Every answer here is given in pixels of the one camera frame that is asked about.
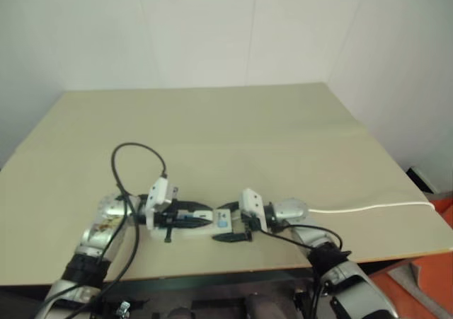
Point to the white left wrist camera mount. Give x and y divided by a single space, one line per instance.
161 193

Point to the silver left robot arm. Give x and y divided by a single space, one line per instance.
95 227

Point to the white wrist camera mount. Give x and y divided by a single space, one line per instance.
252 203
161 193

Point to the black box with white edge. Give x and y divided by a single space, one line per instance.
419 179

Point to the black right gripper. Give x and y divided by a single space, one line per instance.
249 225

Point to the white power strip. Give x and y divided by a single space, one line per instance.
223 221

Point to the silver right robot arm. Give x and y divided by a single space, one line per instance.
354 280

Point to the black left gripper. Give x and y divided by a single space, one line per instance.
166 217

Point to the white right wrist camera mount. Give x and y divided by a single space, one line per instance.
252 203

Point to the grey felt piece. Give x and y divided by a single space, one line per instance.
414 280

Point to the small metal clip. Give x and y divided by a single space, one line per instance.
122 307

